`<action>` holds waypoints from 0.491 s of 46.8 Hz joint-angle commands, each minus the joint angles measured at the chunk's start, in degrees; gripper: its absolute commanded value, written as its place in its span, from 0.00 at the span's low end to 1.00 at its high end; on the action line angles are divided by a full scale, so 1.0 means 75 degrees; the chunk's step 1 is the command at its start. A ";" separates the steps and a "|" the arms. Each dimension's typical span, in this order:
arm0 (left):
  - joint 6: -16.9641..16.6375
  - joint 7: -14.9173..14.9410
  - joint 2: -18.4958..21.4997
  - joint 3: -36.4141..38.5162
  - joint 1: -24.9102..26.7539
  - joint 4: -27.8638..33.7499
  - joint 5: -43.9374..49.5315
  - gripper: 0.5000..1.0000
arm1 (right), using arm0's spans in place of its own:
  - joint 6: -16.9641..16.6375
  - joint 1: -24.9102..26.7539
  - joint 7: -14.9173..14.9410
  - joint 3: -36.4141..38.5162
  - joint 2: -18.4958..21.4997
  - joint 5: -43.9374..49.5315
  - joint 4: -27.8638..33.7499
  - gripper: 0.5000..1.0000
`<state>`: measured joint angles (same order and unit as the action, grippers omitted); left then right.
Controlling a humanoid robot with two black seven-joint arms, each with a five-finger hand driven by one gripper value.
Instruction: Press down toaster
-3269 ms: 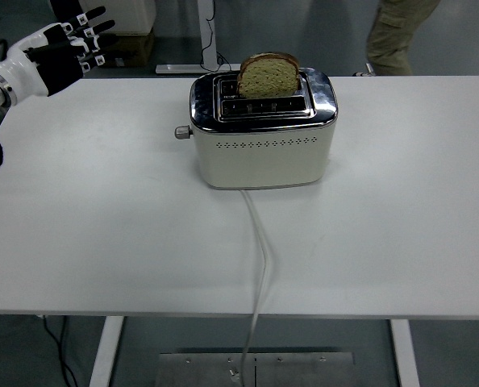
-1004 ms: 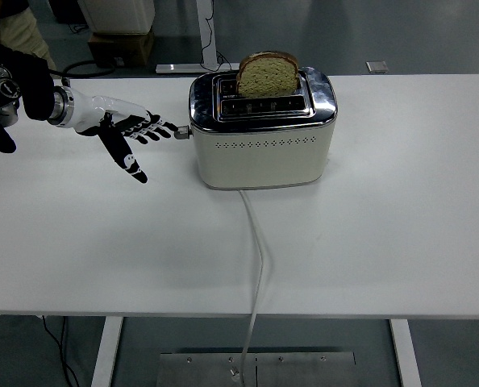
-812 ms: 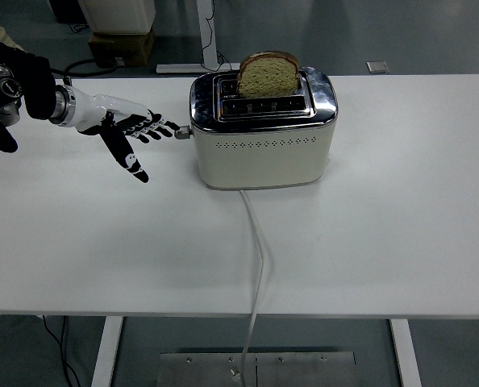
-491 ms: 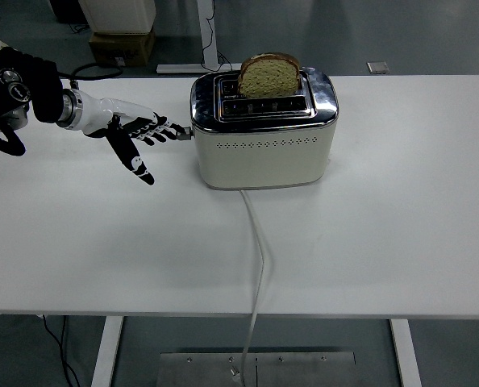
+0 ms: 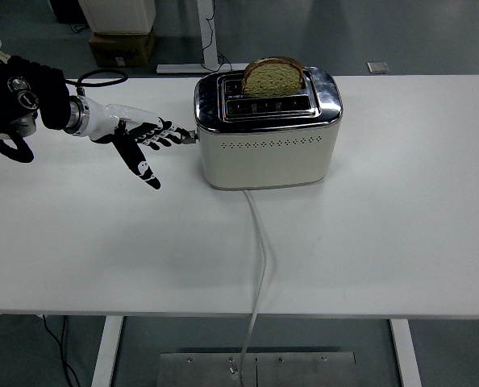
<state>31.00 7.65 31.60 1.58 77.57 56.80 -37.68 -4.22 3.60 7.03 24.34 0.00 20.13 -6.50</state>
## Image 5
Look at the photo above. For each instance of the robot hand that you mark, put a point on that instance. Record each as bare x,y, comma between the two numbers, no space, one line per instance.
102,121

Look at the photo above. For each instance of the silver toaster lever knob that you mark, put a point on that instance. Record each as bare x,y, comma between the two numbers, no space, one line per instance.
189,139

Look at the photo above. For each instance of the cream and chrome toaster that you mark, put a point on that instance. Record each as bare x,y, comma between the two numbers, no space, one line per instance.
267,161

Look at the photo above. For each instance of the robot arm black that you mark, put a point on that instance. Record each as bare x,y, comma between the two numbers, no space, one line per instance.
50,101

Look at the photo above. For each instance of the brown cardboard box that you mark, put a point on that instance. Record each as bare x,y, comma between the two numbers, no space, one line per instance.
122,48

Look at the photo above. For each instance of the white appliance on box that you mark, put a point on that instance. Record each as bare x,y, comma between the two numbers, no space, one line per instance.
118,16

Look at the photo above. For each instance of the black box on floor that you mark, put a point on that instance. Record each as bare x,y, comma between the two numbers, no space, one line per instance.
68,10

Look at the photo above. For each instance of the white desk stand foot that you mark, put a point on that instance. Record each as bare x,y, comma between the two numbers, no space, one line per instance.
207,32

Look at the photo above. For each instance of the brown bread slice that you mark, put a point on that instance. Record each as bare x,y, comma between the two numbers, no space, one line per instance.
271,80

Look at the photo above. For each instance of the white table leg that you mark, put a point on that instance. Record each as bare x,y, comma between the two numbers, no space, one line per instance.
106,354
405,354

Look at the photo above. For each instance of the grey floor socket plate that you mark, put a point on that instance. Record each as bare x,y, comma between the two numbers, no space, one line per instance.
377,67

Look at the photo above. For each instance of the small metal bolt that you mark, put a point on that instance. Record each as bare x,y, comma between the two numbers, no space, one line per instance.
234,369

